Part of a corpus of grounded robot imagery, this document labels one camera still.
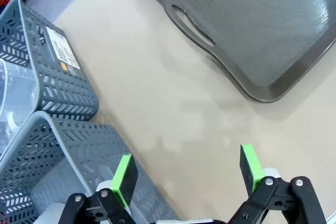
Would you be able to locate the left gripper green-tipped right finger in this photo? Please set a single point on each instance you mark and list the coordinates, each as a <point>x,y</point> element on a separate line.
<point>262,200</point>

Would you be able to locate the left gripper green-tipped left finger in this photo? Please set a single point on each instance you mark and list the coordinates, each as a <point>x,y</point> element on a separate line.
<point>123,182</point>

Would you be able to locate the clear plastic measuring beaker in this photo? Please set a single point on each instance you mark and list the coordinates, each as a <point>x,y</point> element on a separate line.
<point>18,95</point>

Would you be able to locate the grey perforated basket with label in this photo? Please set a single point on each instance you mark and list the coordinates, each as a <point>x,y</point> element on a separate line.
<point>65,87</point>

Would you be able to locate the dark brown serving tray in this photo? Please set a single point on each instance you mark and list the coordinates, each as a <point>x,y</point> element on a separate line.
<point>249,24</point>

